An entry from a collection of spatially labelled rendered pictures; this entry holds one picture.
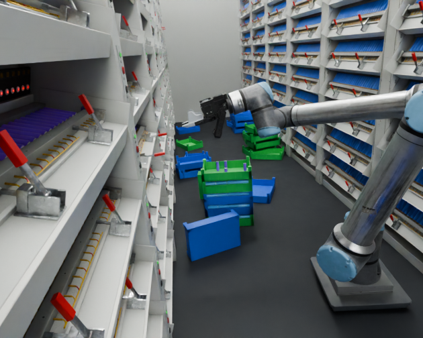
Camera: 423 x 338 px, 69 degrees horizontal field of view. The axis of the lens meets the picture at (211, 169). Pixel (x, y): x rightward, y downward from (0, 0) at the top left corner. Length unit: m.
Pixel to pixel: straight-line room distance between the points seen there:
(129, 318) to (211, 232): 1.03
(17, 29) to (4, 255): 0.19
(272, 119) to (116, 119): 0.70
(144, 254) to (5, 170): 0.56
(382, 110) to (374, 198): 0.30
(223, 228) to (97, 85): 1.18
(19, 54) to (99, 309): 0.34
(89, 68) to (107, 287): 0.45
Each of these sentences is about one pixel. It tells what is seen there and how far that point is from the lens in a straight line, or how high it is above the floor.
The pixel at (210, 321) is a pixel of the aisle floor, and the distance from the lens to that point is 1.45.
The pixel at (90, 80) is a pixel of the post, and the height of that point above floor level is 1.02.
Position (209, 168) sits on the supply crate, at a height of 0.33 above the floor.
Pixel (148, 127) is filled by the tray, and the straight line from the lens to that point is 1.46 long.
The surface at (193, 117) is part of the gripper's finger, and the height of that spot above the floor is 0.81.
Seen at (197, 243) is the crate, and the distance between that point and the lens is 1.71.
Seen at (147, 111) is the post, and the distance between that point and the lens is 1.45.
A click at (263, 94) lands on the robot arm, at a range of 1.27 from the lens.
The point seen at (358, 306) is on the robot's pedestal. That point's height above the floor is 0.06.
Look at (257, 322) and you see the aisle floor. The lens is 1.44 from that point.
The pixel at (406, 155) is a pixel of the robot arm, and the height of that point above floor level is 0.73.
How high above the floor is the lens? 1.06
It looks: 21 degrees down
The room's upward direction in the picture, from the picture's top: 5 degrees counter-clockwise
